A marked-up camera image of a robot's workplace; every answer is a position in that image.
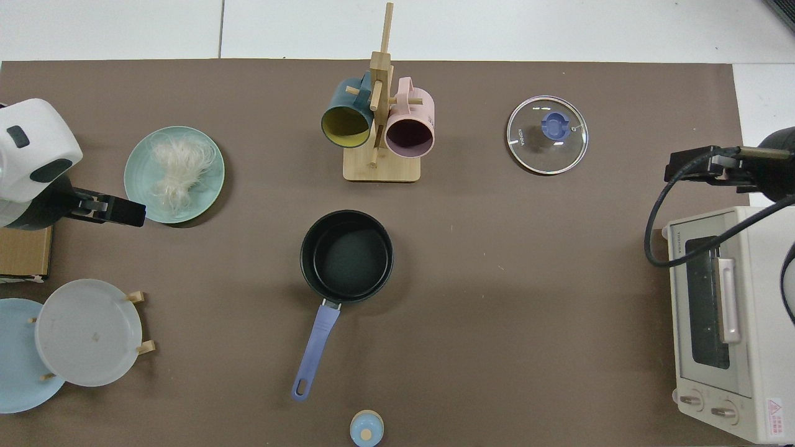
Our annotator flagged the black pot with blue handle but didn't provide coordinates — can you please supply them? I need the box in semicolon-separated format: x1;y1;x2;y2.
291;210;394;402

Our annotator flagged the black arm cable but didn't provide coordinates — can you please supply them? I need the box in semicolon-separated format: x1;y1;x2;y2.
644;147;795;269

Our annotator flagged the wooden cup stand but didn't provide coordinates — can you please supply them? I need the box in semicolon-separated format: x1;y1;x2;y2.
343;2;423;183

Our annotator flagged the pale green plate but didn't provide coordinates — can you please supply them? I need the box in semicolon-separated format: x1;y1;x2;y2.
124;126;225;224

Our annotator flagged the dark teal mug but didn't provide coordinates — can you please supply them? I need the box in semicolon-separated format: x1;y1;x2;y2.
320;71;376;148

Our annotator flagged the light blue plate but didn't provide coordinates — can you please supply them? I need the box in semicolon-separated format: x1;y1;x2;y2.
0;298;66;414

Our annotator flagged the white vermicelli bundle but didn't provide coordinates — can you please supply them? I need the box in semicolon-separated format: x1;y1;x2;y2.
149;133;217;218

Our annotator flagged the pink mug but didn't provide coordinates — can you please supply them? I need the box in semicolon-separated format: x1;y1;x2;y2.
384;77;435;158

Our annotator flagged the glass lid with blue knob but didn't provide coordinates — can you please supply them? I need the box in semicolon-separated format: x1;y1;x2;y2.
506;95;589;175

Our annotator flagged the black flat object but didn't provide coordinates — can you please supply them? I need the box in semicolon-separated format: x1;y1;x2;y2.
763;0;795;33

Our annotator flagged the pale toaster oven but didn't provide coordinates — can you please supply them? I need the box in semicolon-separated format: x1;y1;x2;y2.
661;206;795;445

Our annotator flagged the grey white plate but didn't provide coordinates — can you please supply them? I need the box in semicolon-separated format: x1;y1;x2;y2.
35;279;143;387

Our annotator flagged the small blue round thing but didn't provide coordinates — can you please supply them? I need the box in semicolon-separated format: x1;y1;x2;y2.
350;410;384;447

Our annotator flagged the wooden plate rack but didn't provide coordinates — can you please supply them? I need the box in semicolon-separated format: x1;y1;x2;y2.
28;291;156;381

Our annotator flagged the brown table cloth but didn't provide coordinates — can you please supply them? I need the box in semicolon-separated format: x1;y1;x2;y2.
0;59;750;447

